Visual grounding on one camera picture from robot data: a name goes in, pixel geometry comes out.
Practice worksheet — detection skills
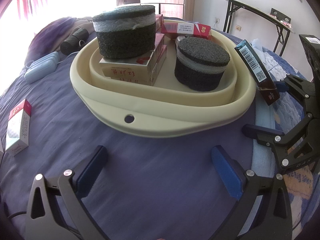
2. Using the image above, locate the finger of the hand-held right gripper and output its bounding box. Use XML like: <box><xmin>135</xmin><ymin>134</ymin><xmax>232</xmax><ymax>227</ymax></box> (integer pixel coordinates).
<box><xmin>242</xmin><ymin>114</ymin><xmax>320</xmax><ymax>170</ymax></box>
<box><xmin>274</xmin><ymin>74</ymin><xmax>316</xmax><ymax>105</ymax></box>

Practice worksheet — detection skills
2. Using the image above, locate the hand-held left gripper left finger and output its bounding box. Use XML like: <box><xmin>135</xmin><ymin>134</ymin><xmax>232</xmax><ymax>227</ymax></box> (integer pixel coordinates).
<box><xmin>25</xmin><ymin>145</ymin><xmax>110</xmax><ymax>240</ymax></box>

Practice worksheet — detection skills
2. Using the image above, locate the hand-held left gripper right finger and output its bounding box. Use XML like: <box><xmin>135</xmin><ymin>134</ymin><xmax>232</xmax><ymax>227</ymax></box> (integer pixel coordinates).
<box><xmin>211</xmin><ymin>145</ymin><xmax>295</xmax><ymax>240</ymax></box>

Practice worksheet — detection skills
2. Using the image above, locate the dark red box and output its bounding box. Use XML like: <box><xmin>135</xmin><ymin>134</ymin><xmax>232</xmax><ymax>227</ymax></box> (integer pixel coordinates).
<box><xmin>234</xmin><ymin>39</ymin><xmax>280</xmax><ymax>106</ymax></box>

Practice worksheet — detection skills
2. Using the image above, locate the small dark foam cylinder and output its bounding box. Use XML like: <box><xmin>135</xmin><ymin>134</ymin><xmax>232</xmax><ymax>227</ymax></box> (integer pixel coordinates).
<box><xmin>174</xmin><ymin>38</ymin><xmax>230</xmax><ymax>92</ymax></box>

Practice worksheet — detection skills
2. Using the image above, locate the cream plastic basin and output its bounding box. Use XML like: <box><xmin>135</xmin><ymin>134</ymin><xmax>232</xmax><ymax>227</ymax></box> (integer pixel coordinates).
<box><xmin>70</xmin><ymin>17</ymin><xmax>257</xmax><ymax>138</ymax></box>

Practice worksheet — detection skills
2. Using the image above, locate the white round gadget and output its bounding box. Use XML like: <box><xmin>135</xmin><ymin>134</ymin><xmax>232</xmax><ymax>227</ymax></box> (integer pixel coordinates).
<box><xmin>174</xmin><ymin>35</ymin><xmax>191</xmax><ymax>51</ymax></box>

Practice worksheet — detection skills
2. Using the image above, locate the red carton with gold print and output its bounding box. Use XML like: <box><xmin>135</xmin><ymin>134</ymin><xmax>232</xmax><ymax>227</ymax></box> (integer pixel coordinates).
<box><xmin>161</xmin><ymin>22</ymin><xmax>212</xmax><ymax>40</ymax></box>

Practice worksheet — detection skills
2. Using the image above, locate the large dark foam cylinder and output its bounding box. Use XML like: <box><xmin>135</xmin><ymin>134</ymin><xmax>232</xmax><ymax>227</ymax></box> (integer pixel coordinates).
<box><xmin>92</xmin><ymin>4</ymin><xmax>156</xmax><ymax>60</ymax></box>

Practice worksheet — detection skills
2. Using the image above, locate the blue and white fleece blanket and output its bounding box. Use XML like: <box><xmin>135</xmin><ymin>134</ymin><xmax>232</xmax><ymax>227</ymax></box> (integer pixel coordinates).
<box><xmin>247</xmin><ymin>39</ymin><xmax>320</xmax><ymax>240</ymax></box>

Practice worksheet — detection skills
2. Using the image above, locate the black chair back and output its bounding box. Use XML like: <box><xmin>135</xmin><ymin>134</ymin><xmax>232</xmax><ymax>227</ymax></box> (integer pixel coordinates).
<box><xmin>270</xmin><ymin>8</ymin><xmax>292</xmax><ymax>22</ymax></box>

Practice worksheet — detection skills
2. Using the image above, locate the purple bed sheet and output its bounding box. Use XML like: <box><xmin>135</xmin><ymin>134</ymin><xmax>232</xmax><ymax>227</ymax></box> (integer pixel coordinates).
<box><xmin>0</xmin><ymin>16</ymin><xmax>260</xmax><ymax>240</ymax></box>

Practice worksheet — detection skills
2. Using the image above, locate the black-legged folding table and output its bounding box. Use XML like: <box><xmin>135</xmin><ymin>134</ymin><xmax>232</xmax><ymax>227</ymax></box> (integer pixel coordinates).
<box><xmin>220</xmin><ymin>0</ymin><xmax>300</xmax><ymax>58</ymax></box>

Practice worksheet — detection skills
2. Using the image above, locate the small white red-topped box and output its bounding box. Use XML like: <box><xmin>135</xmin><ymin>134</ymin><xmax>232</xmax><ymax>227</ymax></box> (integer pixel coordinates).
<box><xmin>5</xmin><ymin>99</ymin><xmax>32</xmax><ymax>157</ymax></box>

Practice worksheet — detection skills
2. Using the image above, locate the light blue case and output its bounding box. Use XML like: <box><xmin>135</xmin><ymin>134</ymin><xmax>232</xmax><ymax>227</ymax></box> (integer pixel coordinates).
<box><xmin>24</xmin><ymin>51</ymin><xmax>59</xmax><ymax>84</ymax></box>

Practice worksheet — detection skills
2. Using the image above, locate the light wooden cabinet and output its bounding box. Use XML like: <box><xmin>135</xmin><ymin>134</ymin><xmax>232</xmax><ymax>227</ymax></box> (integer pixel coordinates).
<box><xmin>184</xmin><ymin>0</ymin><xmax>196</xmax><ymax>20</ymax></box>

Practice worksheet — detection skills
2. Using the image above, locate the black folded umbrella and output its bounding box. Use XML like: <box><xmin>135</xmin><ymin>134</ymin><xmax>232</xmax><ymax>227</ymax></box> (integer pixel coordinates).
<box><xmin>60</xmin><ymin>27</ymin><xmax>90</xmax><ymax>55</ymax></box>

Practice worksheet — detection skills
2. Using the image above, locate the black cable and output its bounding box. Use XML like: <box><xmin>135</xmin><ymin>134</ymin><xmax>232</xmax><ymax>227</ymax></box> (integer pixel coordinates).
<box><xmin>4</xmin><ymin>210</ymin><xmax>29</xmax><ymax>222</ymax></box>

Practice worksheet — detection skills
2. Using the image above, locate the black metal rail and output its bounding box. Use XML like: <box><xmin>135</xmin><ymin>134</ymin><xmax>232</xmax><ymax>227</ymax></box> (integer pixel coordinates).
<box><xmin>155</xmin><ymin>2</ymin><xmax>186</xmax><ymax>20</ymax></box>

